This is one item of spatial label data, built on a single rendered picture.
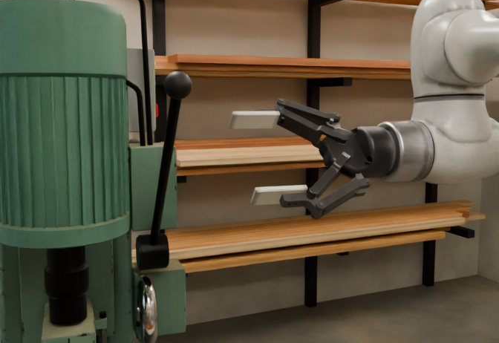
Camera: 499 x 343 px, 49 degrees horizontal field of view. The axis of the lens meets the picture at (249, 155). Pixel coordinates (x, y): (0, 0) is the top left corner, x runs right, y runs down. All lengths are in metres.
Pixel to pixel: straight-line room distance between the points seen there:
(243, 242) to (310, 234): 0.41
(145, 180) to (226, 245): 1.95
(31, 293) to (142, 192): 0.24
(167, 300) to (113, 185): 0.34
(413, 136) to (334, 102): 2.86
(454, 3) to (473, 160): 0.23
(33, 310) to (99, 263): 0.12
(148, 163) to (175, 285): 0.22
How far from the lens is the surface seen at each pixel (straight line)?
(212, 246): 2.88
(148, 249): 0.95
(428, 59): 0.84
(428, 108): 0.84
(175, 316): 1.03
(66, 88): 0.70
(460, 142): 0.83
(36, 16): 0.71
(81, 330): 0.82
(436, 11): 0.86
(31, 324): 0.94
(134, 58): 1.07
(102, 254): 0.91
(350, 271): 3.93
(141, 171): 0.98
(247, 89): 3.36
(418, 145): 0.80
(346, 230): 3.26
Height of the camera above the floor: 1.39
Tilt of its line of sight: 6 degrees down
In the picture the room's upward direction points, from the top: straight up
